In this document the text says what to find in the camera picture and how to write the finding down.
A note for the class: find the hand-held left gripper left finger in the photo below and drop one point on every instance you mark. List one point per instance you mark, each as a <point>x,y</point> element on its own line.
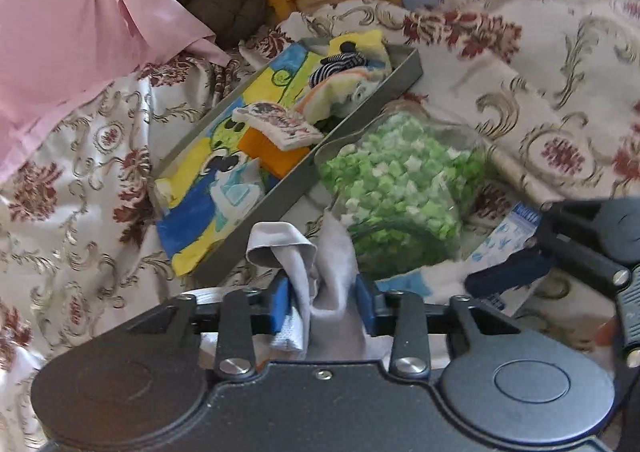
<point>280,304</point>

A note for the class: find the white blue tissue pack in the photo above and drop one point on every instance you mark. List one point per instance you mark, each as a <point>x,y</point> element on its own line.
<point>505,242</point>

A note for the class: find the pink cloth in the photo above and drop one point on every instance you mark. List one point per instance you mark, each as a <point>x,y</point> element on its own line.
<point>60,31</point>

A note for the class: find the grey cloth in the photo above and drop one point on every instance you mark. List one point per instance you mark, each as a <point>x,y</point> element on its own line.
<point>330,272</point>

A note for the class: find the yellow cloth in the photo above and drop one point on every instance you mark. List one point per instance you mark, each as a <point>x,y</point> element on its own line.
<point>370,44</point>

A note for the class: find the grey rectangular tray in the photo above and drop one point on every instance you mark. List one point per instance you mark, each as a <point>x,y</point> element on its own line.
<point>300,182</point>

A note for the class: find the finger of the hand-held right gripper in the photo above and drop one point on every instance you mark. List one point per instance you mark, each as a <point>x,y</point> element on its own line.
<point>500,274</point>
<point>570,214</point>

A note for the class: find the cartoon painting sheet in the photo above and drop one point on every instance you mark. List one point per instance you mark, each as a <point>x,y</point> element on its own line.
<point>200,212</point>

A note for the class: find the black white striped sock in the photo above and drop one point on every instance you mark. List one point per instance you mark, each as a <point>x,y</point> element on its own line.
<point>332,66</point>

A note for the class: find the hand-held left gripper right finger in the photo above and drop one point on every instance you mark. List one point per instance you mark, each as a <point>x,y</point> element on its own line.
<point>365,306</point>

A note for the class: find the floral bedsheet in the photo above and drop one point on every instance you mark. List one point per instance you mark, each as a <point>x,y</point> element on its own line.
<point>550,81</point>

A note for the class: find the orange white fluffy cloth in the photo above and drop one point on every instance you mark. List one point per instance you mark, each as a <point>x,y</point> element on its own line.
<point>335,91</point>

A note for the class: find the glass jar of green paper stars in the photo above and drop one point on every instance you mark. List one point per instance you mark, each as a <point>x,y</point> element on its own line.
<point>400,182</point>

